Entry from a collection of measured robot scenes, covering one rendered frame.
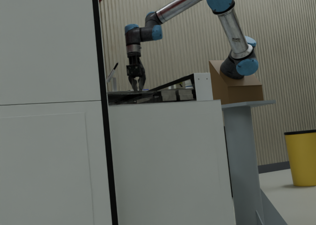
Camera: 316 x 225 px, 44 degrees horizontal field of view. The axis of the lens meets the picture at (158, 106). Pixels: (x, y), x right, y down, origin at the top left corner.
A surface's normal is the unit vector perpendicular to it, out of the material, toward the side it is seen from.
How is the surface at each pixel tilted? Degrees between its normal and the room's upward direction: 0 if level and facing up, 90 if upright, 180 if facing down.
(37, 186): 90
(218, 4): 127
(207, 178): 90
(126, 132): 90
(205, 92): 90
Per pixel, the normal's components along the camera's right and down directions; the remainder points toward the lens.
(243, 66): 0.03, 0.73
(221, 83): -0.90, 0.06
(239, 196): -0.62, 0.00
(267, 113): 0.43, -0.12
